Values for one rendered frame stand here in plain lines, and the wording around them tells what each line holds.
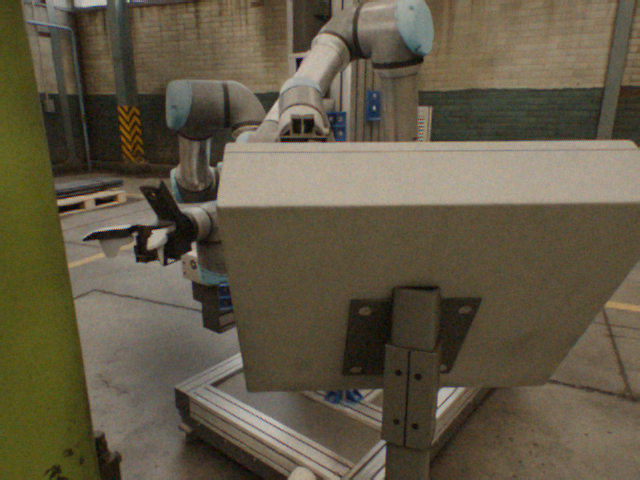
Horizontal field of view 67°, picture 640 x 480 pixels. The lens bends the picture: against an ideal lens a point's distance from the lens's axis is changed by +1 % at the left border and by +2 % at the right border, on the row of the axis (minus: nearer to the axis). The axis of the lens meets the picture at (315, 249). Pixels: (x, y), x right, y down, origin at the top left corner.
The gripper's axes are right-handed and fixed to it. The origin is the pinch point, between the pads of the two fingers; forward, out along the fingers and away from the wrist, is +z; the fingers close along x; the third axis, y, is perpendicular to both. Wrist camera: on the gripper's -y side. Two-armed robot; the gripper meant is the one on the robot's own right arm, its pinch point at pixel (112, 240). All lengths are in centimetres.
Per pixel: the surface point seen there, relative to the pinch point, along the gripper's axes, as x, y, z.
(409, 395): -58, 2, 25
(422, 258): -59, -11, 25
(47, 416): -44, -7, 48
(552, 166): -67, -18, 20
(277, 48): 310, -115, -686
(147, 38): 574, -143, -693
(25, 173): -44, -19, 47
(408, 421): -58, 5, 25
